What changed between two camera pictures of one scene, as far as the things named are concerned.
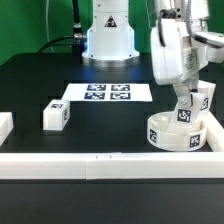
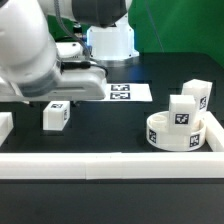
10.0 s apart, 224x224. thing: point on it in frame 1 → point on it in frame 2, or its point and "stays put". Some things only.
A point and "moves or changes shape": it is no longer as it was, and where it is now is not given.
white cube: (183, 118) moves or changes shape
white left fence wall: (6, 125) stays put
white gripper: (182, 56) → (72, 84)
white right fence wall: (214, 133) stays put
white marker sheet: (107, 92) stays put
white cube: (56, 115) stays put
